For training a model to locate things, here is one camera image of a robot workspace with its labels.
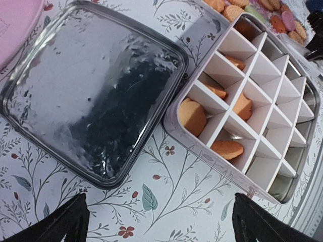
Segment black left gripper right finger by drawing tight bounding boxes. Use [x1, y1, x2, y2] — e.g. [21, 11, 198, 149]
[232, 193, 314, 241]

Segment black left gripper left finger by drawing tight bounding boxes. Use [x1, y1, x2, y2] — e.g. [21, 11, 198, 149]
[5, 193, 90, 242]

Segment metal tongs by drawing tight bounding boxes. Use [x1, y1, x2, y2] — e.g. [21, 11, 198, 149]
[277, 33, 322, 77]

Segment green sandwich cookie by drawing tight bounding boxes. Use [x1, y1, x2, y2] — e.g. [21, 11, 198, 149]
[244, 5, 266, 24]

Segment pink divided cookie tin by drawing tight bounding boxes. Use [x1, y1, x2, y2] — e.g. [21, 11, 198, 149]
[164, 13, 320, 204]

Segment silver tin lid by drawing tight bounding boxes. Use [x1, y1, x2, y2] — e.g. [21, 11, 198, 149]
[1, 1, 188, 189]

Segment floral cookie tray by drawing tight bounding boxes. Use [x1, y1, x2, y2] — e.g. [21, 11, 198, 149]
[203, 1, 315, 45]

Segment pink sandwich cookie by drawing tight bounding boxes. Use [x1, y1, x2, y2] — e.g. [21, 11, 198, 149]
[281, 11, 295, 31]

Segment pink plate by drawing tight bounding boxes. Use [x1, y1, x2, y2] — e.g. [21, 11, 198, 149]
[1, 1, 44, 69]

